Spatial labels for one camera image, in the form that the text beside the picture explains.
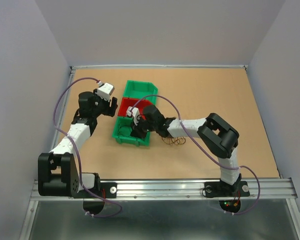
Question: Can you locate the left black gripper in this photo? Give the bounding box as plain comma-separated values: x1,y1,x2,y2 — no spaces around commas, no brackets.
91,89,118,117

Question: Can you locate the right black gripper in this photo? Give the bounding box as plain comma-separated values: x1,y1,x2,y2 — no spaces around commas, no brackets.
129,115,158,139

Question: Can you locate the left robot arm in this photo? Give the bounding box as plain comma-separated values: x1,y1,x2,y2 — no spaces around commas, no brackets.
38,90,118,198

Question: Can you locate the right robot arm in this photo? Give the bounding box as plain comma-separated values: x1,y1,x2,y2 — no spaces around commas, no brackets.
126,105,241,195

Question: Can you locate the red plastic bin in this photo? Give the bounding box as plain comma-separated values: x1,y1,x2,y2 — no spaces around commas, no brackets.
117,97,153,117

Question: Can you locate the near green plastic bin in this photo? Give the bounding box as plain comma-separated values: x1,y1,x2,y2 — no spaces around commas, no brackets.
112,116,150,147

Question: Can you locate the green plastic bin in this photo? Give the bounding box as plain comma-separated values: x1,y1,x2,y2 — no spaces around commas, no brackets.
123,80,158,105
112,116,150,147

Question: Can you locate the far green plastic bin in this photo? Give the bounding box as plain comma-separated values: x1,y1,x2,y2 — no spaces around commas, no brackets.
123,80,158,105

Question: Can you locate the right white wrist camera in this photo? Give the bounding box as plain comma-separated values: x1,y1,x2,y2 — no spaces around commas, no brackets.
126,106,140,126

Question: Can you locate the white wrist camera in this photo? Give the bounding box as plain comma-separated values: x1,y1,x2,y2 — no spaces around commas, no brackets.
126,106,140,126
93,82,115,102

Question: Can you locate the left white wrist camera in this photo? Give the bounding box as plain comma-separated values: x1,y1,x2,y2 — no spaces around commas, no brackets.
93,82,115,102

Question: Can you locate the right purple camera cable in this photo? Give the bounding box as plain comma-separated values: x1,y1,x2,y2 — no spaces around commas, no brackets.
129,94,261,216

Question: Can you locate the tangled red yellow cable bundle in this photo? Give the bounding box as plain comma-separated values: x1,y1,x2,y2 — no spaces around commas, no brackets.
161,134,187,147

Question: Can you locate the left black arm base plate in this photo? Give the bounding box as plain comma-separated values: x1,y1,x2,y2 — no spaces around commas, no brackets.
73,181,118,199

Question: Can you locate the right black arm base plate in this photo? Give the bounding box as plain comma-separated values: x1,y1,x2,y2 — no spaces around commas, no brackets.
201,181,250,198

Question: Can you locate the aluminium front mounting rail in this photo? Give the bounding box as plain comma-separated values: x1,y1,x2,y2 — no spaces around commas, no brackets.
29,177,298,201

